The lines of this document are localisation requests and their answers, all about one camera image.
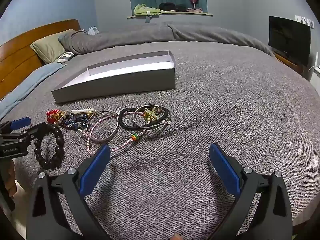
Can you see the grey bedspread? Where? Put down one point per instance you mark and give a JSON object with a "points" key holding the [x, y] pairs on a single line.
{"points": [[212, 105]]}

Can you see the window sill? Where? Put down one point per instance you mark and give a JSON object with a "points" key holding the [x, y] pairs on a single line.
{"points": [[175, 14]]}

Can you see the green cloth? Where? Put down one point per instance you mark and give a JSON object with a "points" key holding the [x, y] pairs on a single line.
{"points": [[145, 9]]}

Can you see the black television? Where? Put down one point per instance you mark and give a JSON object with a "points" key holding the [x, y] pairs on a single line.
{"points": [[288, 40]]}

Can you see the striped pillow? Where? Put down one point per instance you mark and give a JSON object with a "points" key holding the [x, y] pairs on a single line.
{"points": [[65, 57]]}

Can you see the pink cloth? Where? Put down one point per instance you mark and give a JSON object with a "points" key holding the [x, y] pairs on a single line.
{"points": [[196, 10]]}

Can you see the grey cardboard box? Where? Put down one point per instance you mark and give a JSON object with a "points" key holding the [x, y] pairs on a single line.
{"points": [[125, 85]]}

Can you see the grey duvet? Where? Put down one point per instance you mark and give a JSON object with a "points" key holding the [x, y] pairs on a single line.
{"points": [[150, 33]]}

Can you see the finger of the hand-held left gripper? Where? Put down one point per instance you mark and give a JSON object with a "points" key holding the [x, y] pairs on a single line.
{"points": [[21, 123], [37, 130]]}

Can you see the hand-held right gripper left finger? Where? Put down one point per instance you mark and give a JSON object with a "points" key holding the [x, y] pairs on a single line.
{"points": [[96, 170]]}

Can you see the black cloth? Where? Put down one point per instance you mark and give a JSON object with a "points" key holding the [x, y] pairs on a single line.
{"points": [[170, 6]]}

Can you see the white wall sockets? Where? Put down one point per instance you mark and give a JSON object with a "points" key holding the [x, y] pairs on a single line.
{"points": [[306, 21]]}

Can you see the person's left hand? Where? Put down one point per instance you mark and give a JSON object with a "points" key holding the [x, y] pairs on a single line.
{"points": [[11, 180]]}

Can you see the olive pillow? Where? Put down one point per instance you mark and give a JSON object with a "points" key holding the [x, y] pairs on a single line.
{"points": [[50, 45]]}

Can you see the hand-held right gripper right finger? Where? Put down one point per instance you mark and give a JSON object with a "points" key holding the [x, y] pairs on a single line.
{"points": [[225, 170]]}

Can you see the silver bangle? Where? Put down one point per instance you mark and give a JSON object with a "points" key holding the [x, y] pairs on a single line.
{"points": [[102, 139], [152, 127]]}

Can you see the wooden headboard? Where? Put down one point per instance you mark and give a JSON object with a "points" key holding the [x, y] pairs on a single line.
{"points": [[20, 52]]}

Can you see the blue blanket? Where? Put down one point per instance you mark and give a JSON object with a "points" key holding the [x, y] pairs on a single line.
{"points": [[30, 80]]}

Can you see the wooden television stand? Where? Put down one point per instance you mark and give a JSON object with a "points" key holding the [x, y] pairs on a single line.
{"points": [[287, 61]]}

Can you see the white plastic bag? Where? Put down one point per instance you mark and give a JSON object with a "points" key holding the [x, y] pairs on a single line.
{"points": [[93, 30]]}

